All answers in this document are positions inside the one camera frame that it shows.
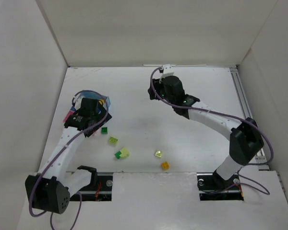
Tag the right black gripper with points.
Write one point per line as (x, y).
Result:
(152, 92)

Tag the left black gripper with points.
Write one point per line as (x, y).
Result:
(105, 117)

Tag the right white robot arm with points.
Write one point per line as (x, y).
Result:
(243, 136)

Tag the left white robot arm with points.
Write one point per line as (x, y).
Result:
(49, 190)

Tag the pink blue sorting container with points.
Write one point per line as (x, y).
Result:
(92, 95)

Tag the small dark green lego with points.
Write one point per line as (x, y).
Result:
(104, 130)

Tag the lime green flat lego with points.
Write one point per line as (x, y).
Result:
(112, 141)

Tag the green and pale lego pair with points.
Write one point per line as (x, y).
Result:
(122, 153)

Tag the pale yellow-green square lego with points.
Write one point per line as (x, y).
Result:
(158, 153)

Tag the small orange lego brick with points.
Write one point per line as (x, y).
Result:
(165, 165)

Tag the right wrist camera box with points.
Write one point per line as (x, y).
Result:
(166, 70)

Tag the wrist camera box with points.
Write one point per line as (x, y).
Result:
(77, 100)
(166, 70)

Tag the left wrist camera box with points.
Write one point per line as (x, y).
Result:
(77, 100)

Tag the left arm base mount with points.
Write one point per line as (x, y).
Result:
(100, 187)

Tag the aluminium rail right side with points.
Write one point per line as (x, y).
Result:
(260, 156)

